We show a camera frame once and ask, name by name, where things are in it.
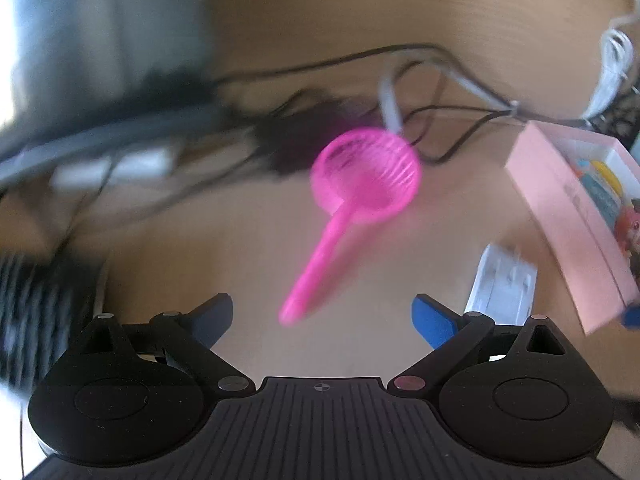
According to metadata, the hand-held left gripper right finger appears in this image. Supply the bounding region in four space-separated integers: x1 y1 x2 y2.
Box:
387 293 567 394

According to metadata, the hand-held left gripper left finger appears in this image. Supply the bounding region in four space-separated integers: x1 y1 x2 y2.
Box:
75 293 257 395

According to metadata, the small doll figure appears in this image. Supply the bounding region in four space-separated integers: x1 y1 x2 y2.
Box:
617 197 640 281

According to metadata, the pink cardboard box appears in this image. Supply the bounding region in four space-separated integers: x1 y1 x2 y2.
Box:
502 121 640 337

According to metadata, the blue and white packet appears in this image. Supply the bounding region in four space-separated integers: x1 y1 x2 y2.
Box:
580 172 623 231

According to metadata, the yellow plastic toy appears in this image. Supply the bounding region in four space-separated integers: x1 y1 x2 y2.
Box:
575 157 626 196

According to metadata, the pink plastic strainer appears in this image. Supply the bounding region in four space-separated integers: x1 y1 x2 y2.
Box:
279 129 422 326

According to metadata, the wooden desktop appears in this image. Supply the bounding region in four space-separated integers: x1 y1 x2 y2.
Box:
0 0 640 461

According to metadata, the clear white plastic package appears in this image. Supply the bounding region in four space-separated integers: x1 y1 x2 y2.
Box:
465 243 539 327

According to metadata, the black keyboard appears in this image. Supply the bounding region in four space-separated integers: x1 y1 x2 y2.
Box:
0 252 108 401

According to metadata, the white power strip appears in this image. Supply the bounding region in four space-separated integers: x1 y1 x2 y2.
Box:
49 146 177 188

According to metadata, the black power adapter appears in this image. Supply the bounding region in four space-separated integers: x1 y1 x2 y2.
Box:
252 91 361 177

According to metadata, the computer monitor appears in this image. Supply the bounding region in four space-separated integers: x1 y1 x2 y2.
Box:
0 0 223 176

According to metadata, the thick white cable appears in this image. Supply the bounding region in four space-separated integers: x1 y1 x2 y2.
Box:
378 52 523 133

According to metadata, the bundled white cable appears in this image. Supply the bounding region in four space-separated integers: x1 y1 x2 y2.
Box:
584 0 640 121

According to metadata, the black cable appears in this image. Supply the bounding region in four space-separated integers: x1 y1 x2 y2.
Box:
205 42 501 166

